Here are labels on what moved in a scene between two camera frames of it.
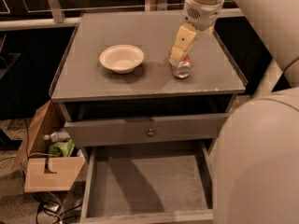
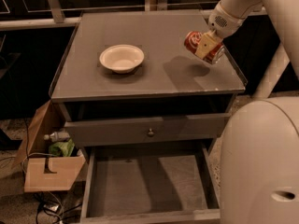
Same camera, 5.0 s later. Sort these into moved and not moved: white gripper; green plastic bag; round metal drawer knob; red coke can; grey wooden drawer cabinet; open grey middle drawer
Moved: red coke can; white gripper
Not moved: grey wooden drawer cabinet; round metal drawer knob; open grey middle drawer; green plastic bag
